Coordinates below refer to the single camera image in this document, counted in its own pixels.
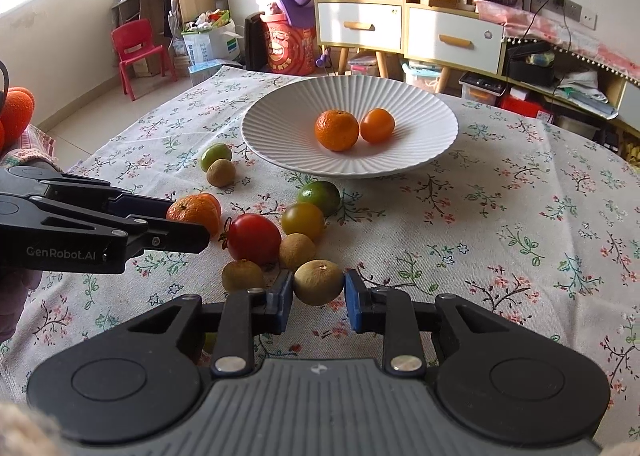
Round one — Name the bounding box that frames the brown longan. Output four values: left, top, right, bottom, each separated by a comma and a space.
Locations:
221, 260, 266, 292
279, 233, 316, 271

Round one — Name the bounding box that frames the mandarin orange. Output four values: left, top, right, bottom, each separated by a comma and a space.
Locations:
166, 193, 221, 237
314, 109, 359, 153

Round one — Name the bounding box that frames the orange tomato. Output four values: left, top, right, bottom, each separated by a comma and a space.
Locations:
200, 192, 222, 218
359, 108, 395, 144

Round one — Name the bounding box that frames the large red tomato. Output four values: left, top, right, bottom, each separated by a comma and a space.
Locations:
219, 213, 282, 266

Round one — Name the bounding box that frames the brown kiwi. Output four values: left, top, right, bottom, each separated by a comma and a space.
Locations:
206, 158, 235, 188

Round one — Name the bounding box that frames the pale yellow longan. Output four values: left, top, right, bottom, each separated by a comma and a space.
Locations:
293, 260, 344, 306

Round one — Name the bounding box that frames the pale green oval fruit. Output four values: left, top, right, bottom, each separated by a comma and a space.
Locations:
200, 143, 232, 172

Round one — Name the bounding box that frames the olive green tomato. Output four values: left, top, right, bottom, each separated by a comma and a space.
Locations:
280, 202, 326, 242

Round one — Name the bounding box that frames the green lime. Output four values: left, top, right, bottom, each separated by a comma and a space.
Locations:
297, 181, 342, 216

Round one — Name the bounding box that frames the gloved left hand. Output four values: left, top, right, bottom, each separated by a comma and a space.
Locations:
0, 268, 42, 342

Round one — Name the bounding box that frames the white ribbed plate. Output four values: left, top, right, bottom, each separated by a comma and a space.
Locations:
241, 76, 459, 179

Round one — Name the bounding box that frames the red plastic chair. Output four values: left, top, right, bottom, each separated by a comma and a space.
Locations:
111, 18, 178, 102

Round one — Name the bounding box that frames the floral tablecloth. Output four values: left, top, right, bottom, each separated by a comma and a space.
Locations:
1, 68, 639, 445

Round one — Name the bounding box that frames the white cardboard box of items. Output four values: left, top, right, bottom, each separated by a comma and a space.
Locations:
181, 10, 241, 65

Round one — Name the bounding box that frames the black speaker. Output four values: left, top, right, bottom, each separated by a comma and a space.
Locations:
244, 12, 268, 72

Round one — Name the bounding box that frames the red printed barrel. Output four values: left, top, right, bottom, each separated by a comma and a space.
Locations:
260, 13, 317, 76

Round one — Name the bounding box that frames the red storage box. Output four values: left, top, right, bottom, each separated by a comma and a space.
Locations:
499, 86, 553, 124

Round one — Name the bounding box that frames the white drawer cabinet right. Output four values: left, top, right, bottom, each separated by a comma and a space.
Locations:
402, 0, 504, 91

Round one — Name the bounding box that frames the pink cloth runner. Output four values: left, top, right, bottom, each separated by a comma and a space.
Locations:
475, 0, 639, 86

